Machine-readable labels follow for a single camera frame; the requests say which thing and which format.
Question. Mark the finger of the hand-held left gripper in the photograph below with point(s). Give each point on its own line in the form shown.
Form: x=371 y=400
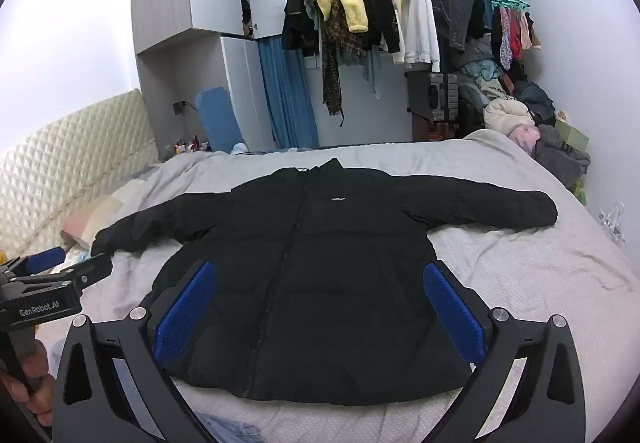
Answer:
x=45 y=259
x=92 y=269

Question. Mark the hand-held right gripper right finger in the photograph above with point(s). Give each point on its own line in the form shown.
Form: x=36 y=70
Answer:
x=452 y=315

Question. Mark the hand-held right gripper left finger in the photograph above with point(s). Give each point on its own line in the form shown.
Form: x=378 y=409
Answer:
x=185 y=315

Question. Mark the black puffer jacket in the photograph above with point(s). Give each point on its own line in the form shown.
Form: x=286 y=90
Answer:
x=325 y=283

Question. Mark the pile of mixed clothes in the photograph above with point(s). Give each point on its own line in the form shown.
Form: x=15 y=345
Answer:
x=492 y=73

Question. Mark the person's left hand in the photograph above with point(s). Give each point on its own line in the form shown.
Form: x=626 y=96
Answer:
x=40 y=393

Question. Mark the pale patterned pillow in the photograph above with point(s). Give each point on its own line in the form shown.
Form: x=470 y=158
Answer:
x=95 y=223

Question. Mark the bed with grey sheet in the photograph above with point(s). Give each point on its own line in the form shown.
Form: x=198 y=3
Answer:
x=525 y=273

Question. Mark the cream quilted headboard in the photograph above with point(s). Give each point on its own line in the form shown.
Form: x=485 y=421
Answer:
x=65 y=158

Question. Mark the light blue jeans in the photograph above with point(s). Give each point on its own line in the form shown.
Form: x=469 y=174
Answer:
x=230 y=430

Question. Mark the cluster of small bedside bottles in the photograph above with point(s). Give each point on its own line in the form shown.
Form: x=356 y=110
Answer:
x=190 y=145

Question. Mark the small white round lamp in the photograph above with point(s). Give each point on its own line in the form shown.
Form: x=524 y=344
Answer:
x=239 y=149

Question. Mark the white plastic hangers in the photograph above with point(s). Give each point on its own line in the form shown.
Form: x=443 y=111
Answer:
x=612 y=223

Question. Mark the pink garment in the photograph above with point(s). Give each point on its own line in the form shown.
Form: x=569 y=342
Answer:
x=525 y=138

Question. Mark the dark grey garment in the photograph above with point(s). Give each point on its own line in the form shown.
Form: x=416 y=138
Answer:
x=560 y=155

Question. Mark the green box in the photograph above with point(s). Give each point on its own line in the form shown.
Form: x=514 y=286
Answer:
x=572 y=133

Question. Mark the black storage crate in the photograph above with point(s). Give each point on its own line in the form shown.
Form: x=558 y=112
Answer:
x=435 y=95

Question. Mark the blue curtain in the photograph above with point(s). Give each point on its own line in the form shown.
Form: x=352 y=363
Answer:
x=287 y=98

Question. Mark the light blue hanging pants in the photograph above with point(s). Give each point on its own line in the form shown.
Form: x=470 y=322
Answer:
x=372 y=73

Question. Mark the leopard print scarf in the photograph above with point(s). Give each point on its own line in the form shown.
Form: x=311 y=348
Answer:
x=334 y=68

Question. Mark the hanging small colourful garments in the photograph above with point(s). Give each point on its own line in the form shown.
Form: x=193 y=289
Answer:
x=510 y=35

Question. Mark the white hoodie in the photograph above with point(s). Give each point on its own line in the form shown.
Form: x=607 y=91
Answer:
x=417 y=13

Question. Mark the black printed jacket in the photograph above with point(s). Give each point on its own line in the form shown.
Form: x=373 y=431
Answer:
x=377 y=3

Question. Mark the black wall plug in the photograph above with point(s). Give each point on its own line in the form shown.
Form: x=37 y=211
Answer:
x=179 y=108

